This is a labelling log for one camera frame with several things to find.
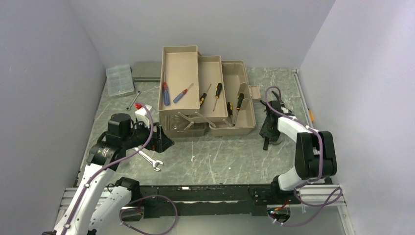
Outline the short claw hammer black grip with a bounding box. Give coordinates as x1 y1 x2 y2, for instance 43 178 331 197
270 135 282 145

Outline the small blue precision screwdriver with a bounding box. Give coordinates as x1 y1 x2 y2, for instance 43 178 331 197
173 83 194 103

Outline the blue handled screwdriver red collar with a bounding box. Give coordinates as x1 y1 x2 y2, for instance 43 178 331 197
163 72 170 106

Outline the small black yellow screwdriver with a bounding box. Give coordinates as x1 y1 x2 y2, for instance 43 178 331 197
199 84 212 107

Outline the beige plastic toolbox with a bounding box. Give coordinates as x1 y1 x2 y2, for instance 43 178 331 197
158 46 260 138

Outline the large black yellow screwdriver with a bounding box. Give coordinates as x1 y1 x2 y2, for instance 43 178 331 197
213 83 223 111
233 93 245 126

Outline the long claw hammer black grip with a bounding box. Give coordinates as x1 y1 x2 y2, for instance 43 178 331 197
263 135 270 151

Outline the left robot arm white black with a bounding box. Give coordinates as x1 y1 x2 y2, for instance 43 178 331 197
49 113 174 235

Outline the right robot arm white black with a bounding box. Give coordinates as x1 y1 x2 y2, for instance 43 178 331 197
260 100 338 203

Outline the large silver open wrench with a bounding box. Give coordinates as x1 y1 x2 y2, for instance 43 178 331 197
133 147 164 172

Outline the yellow utility knife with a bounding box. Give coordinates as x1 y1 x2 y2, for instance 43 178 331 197
308 109 315 122

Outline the small silver wrench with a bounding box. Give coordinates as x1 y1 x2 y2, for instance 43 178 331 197
126 91 141 111

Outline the clear plastic parts box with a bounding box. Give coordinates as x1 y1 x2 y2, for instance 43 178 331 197
106 64 135 97

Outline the grey flat case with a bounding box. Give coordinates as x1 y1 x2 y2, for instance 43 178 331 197
132 61 161 82

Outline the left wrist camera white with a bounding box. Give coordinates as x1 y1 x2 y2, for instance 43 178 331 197
135 102 157 128

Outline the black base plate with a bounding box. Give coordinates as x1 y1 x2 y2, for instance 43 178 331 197
126 183 300 218

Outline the aluminium rail frame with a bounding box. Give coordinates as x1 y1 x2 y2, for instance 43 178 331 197
51 69 357 235

